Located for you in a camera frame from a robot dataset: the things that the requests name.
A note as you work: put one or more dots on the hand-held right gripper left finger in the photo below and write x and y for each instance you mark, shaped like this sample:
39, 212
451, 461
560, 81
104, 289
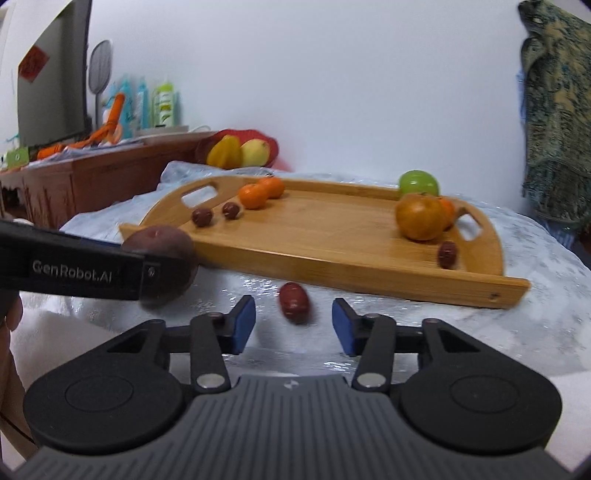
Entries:
244, 323

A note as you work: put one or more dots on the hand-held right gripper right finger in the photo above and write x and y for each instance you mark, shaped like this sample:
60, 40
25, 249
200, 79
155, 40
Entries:
344, 323

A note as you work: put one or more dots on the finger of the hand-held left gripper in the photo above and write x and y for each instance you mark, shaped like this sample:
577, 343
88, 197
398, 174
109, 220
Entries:
99, 243

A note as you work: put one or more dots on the red date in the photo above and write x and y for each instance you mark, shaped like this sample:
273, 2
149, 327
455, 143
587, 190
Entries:
447, 254
294, 302
231, 210
202, 217

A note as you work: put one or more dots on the purple passion fruit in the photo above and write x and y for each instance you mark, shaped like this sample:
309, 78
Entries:
161, 240

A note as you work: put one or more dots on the wooden serving tray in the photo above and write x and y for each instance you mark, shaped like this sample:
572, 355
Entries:
323, 230

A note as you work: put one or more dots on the small tangerine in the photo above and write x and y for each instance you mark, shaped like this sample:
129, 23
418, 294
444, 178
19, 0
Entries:
253, 196
273, 187

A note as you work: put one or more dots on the large orange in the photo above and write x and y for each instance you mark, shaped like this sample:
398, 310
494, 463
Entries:
419, 217

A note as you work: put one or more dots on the medium tangerine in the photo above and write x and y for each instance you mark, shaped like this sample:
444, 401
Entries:
448, 211

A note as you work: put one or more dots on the person's left hand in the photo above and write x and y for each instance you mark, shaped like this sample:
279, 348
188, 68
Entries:
9, 311

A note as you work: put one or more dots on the white towel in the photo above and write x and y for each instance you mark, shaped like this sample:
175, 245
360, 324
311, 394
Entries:
55, 332

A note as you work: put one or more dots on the wooden cabinet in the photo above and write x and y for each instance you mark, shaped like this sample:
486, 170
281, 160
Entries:
92, 180

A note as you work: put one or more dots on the white papers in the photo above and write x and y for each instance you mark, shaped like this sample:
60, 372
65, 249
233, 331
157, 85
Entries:
101, 145

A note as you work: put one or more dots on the small green white box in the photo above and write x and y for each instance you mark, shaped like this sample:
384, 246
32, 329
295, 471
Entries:
16, 157

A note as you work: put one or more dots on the flat white box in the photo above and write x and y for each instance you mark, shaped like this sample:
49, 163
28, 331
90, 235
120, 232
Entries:
161, 130

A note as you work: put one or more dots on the blue spray bottle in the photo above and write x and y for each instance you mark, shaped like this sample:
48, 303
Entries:
142, 101
127, 99

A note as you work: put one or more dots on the black monitor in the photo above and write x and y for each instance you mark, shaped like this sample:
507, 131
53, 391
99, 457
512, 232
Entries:
51, 101

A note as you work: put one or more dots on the green bottle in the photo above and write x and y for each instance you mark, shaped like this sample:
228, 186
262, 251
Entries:
165, 104

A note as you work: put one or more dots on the yellow starfruit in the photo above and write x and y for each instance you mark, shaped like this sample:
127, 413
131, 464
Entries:
225, 152

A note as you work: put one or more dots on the green apple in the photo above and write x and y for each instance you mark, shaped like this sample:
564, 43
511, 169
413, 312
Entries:
418, 182

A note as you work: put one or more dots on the yellow mango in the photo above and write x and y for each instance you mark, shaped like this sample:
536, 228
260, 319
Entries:
255, 152

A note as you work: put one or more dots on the red mesh fruit bowl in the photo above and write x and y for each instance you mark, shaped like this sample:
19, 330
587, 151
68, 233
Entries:
273, 147

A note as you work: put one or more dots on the electric fly swatter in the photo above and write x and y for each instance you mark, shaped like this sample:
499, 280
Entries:
100, 64

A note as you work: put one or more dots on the snowflake tablecloth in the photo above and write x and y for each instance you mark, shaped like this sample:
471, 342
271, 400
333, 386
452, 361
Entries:
531, 323

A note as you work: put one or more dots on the red paper sticker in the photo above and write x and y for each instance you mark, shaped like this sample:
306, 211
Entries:
33, 63

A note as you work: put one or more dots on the patterned fringed shawl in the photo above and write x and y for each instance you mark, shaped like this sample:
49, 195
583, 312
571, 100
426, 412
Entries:
554, 115

